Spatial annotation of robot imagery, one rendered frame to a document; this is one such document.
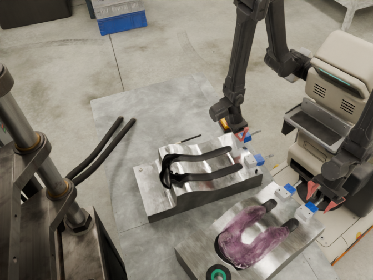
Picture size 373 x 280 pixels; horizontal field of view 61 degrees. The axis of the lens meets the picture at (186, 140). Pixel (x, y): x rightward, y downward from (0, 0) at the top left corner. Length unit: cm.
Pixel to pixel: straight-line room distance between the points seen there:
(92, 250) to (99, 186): 120
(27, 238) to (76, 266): 27
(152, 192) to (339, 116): 80
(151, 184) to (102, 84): 219
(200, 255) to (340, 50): 83
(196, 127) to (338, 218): 98
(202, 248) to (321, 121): 68
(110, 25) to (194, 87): 251
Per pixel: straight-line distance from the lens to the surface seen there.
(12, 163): 101
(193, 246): 114
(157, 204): 129
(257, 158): 137
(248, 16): 100
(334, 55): 120
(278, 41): 118
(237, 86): 116
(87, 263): 133
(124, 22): 424
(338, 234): 199
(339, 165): 100
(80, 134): 293
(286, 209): 130
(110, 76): 350
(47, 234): 114
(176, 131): 161
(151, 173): 138
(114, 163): 154
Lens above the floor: 196
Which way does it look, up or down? 47 degrees down
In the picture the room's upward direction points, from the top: 5 degrees counter-clockwise
